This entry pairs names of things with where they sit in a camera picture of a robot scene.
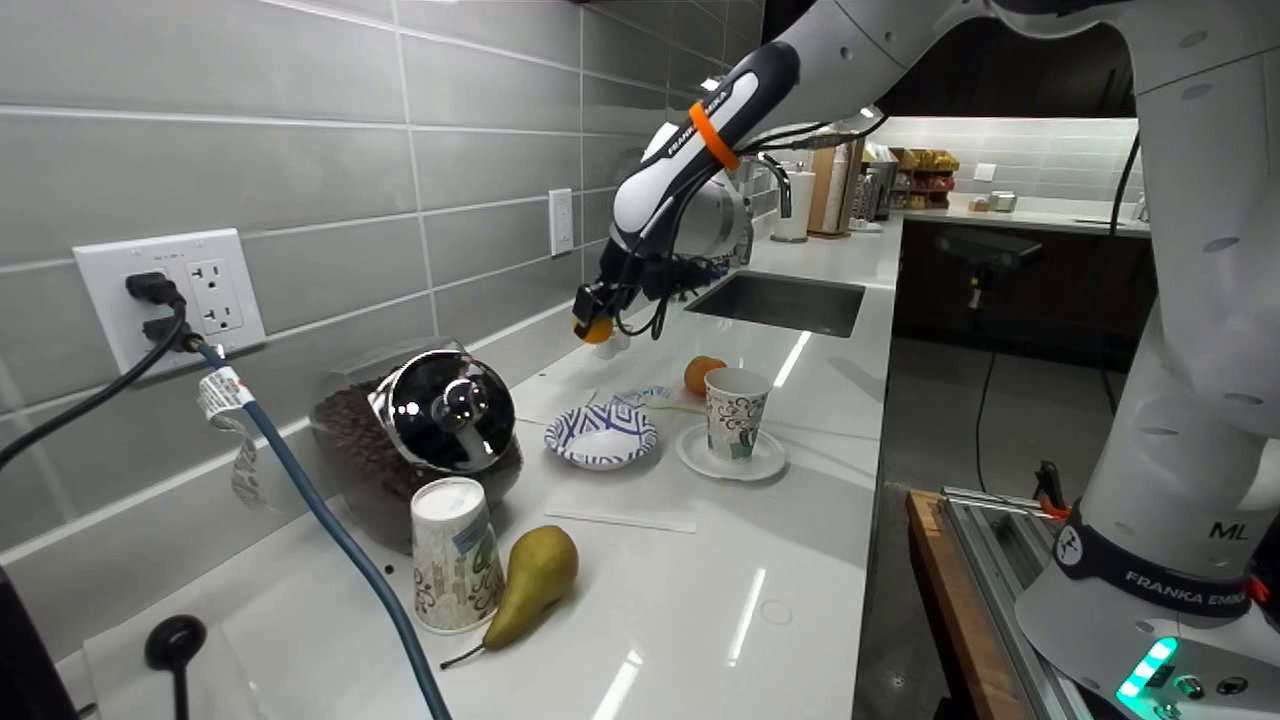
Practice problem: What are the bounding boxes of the dark base cabinet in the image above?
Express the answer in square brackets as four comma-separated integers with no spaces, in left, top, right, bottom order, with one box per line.
[891,216,1151,375]

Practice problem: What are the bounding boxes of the thin black hanging cable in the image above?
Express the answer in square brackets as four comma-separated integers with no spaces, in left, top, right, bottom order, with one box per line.
[967,348,998,498]

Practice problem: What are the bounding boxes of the blue cable with white tag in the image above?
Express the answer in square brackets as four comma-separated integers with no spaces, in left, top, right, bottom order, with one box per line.
[194,342,454,720]

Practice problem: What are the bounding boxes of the white round saucer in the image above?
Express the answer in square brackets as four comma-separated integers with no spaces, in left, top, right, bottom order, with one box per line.
[671,421,791,488]

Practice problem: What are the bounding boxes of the shiny chrome round appliance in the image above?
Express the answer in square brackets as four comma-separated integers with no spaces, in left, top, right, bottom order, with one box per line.
[362,345,521,482]

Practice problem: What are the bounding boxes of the red orange apple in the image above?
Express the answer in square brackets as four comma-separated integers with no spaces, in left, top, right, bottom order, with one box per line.
[678,353,733,403]

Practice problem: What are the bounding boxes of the green pear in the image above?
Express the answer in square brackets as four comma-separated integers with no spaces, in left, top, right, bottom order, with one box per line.
[437,522,583,674]

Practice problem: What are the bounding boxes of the black wrist cable bundle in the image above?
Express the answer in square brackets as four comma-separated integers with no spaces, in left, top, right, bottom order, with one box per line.
[620,106,891,345]

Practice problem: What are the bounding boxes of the white quad wall outlet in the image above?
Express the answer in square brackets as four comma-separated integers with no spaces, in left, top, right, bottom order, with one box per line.
[72,224,268,380]

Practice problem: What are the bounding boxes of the upright patterned paper cup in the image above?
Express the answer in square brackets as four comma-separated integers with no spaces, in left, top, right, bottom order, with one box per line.
[701,364,774,470]

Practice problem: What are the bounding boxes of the black plug with cable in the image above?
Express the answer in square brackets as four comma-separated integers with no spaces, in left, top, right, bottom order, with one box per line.
[0,311,212,471]
[120,270,193,326]

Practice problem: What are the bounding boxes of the red black clamp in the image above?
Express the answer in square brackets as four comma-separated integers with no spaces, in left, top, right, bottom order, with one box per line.
[935,458,1076,528]

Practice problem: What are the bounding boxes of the orange strap band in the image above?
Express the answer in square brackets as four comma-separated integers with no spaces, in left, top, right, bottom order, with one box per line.
[684,97,744,176]

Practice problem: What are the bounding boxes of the wooden knife block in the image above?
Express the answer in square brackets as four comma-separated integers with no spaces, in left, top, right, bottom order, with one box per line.
[798,133,871,243]

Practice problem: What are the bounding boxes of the brown food pile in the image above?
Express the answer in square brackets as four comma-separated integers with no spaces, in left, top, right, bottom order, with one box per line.
[887,141,962,211]

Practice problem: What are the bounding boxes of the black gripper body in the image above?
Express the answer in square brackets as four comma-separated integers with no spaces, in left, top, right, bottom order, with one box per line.
[583,235,657,320]

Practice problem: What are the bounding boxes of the shiny steel kettle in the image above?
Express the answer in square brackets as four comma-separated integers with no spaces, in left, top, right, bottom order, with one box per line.
[663,154,791,286]

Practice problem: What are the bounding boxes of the white container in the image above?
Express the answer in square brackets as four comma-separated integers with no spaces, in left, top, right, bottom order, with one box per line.
[773,148,820,250]

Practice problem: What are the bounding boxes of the dark undermount sink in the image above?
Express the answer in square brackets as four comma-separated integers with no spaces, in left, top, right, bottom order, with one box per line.
[678,270,871,342]

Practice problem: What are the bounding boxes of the upside-down patterned paper cup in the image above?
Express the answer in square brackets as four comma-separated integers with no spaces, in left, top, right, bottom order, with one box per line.
[403,471,509,632]

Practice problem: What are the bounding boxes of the blue patterned paper bowl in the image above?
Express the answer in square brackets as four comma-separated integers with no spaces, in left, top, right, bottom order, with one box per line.
[539,395,663,475]

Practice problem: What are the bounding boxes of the dark brown textured bag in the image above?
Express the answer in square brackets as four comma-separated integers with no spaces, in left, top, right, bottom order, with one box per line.
[309,375,403,502]

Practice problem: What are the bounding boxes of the black round cable mount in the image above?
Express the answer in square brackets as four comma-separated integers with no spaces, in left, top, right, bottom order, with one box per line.
[140,613,212,720]

